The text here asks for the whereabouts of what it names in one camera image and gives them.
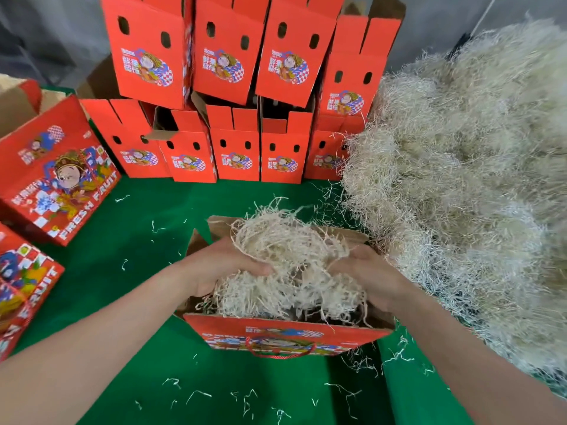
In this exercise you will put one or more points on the person's right hand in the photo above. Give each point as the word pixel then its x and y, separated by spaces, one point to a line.
pixel 376 279

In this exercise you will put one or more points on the person's left hand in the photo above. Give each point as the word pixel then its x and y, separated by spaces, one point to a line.
pixel 221 265

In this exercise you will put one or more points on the small straw filler clump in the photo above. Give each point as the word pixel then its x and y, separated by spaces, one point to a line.
pixel 283 270

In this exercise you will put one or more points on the pile of wood wool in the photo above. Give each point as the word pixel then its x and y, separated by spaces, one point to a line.
pixel 469 172

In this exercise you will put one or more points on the group of red boxes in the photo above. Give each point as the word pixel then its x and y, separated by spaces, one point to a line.
pixel 58 181

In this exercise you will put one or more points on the person's left forearm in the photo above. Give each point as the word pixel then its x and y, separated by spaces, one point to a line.
pixel 89 358

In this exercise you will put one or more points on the person's right forearm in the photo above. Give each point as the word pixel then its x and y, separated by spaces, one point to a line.
pixel 487 367

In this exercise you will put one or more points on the white pole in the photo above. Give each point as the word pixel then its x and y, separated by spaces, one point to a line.
pixel 483 13

